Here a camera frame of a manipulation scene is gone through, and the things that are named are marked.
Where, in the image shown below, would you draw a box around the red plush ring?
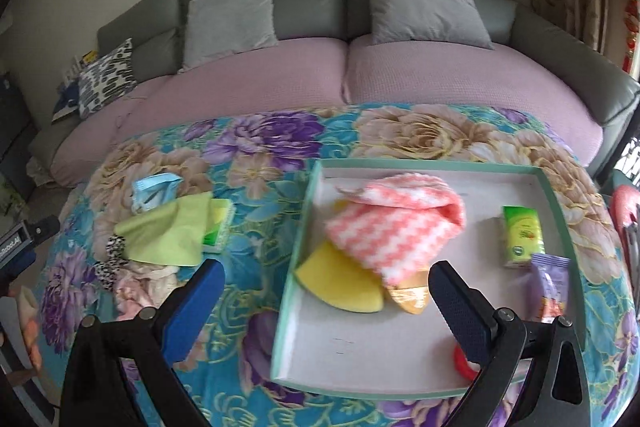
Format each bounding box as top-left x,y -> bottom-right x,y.
451,343 -> 484,383

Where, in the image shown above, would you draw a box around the pink baby garment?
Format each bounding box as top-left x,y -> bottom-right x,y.
114,261 -> 180,321

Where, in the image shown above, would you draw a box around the leopard print scrunchie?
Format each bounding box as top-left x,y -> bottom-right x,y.
94,235 -> 127,291

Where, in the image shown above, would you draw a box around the purple baby wipes pack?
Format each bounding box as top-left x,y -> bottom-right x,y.
527,253 -> 570,323

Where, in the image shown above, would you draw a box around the light green cloth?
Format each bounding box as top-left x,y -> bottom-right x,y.
114,193 -> 213,267

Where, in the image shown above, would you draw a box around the green tissue pack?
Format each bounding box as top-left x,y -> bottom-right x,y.
502,206 -> 544,268
203,198 -> 235,254

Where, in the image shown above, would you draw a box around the blue face mask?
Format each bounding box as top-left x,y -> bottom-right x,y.
131,172 -> 183,213

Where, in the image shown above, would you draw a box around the pink white fluffy towel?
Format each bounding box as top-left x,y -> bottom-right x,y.
324,172 -> 466,287

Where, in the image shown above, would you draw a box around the yellow sponge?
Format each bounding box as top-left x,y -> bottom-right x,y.
294,241 -> 384,313

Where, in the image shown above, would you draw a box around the person left hand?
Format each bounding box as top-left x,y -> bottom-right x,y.
1,286 -> 42,388

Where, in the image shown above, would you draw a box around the teal shallow box tray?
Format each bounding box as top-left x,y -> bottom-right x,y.
270,158 -> 586,401

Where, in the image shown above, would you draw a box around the blue book stack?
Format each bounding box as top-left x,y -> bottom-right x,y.
51,50 -> 99,124

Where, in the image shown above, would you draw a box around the floral blue blanket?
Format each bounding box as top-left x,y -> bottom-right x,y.
36,104 -> 639,426

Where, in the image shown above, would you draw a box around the leopard pattern cushion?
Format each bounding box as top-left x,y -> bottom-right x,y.
78,38 -> 137,119

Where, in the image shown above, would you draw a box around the pink plastic stool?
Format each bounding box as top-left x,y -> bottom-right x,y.
610,185 -> 640,272

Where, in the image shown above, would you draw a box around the pink sofa seat cover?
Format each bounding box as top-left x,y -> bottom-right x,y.
43,36 -> 603,186

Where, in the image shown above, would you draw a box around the grey cushion left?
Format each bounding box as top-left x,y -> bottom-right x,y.
180,0 -> 279,72

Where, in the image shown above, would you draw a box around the grey pink cushion right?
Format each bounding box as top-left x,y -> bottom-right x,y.
369,0 -> 492,49

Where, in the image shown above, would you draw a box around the red hanging decoration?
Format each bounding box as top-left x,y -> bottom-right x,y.
622,0 -> 639,80

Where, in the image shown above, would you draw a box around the grey sofa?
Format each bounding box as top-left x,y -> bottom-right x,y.
29,0 -> 639,176

